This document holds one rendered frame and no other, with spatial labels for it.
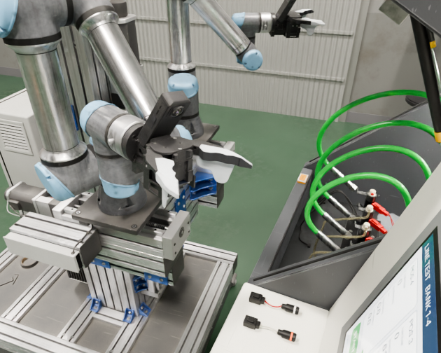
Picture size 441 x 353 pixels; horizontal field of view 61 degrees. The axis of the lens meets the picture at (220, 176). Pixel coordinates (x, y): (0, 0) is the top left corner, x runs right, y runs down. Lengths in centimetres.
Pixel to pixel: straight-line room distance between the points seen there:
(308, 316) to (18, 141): 110
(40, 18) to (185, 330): 140
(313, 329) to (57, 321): 137
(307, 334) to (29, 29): 88
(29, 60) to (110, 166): 30
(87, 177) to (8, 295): 130
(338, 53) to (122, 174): 344
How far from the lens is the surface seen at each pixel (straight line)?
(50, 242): 128
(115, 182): 78
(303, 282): 95
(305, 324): 96
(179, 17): 153
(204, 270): 208
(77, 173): 101
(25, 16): 88
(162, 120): 59
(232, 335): 92
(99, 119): 72
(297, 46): 405
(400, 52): 407
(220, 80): 437
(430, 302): 51
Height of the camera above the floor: 175
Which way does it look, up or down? 34 degrees down
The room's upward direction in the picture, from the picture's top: straight up
